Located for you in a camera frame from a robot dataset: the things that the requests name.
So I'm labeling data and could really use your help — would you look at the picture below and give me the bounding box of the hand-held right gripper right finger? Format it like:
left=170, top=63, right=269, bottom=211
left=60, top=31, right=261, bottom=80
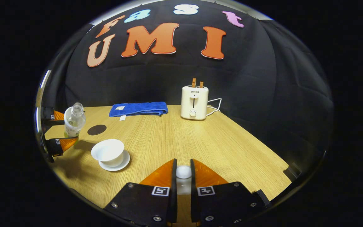
left=190, top=159, right=265, bottom=227

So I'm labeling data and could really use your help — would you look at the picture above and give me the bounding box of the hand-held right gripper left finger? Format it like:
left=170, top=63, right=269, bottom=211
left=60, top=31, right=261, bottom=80
left=103, top=159, right=178, bottom=226

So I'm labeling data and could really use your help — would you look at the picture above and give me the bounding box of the clear plastic water bottle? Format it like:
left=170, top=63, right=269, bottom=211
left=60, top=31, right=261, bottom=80
left=64, top=102, right=86, bottom=138

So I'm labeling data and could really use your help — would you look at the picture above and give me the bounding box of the dark round coaster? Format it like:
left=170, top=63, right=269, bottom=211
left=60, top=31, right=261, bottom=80
left=87, top=124, right=107, bottom=136

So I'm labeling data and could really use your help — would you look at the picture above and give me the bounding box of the white teacup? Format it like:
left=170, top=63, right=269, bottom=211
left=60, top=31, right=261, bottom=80
left=91, top=139, right=125, bottom=167

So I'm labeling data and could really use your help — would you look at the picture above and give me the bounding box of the white saucer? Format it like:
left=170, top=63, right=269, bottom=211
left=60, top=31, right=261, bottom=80
left=98, top=149, right=130, bottom=172

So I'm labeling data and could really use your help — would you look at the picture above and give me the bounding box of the blue towel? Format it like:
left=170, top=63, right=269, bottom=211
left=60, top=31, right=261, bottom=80
left=109, top=102, right=169, bottom=121

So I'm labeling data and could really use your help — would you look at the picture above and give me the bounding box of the cream toaster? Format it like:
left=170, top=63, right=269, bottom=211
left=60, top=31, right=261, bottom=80
left=181, top=85, right=209, bottom=120

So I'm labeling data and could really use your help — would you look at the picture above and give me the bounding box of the black table bracket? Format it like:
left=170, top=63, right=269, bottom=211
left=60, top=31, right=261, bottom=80
left=284, top=163, right=302, bottom=181
left=256, top=189, right=271, bottom=207

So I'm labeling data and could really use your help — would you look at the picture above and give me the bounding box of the white power cable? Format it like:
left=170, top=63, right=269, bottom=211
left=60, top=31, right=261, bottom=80
left=206, top=98, right=222, bottom=117

